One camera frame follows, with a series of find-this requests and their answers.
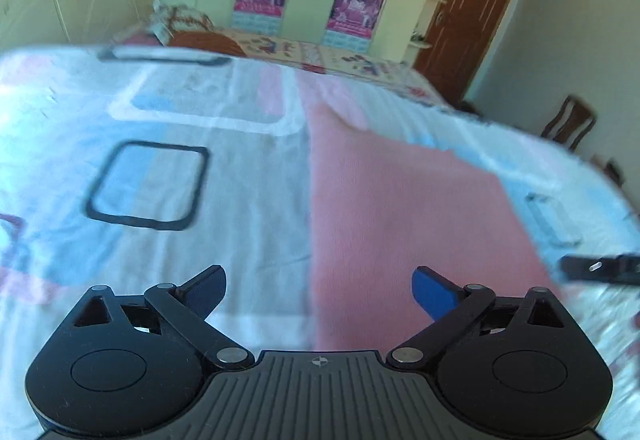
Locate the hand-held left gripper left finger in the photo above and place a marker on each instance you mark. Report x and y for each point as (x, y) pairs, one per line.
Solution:
(205, 290)

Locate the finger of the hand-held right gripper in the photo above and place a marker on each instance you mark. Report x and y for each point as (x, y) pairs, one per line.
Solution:
(595, 266)

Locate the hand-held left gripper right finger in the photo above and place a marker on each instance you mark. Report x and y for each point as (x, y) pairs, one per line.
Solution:
(432, 290)

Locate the pink shirt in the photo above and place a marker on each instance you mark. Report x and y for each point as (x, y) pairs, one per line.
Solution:
(400, 200)

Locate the wooden chair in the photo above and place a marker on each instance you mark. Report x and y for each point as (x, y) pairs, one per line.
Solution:
(570, 120)

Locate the pastel patterned blanket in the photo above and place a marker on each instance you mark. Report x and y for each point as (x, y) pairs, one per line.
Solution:
(200, 120)

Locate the floral bedspread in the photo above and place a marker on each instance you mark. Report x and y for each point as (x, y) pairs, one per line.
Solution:
(345, 60)

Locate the orange striped cushion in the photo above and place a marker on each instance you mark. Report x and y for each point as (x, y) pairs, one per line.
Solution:
(205, 43)

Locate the brown wooden door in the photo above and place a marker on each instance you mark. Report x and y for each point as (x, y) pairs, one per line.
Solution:
(475, 20)

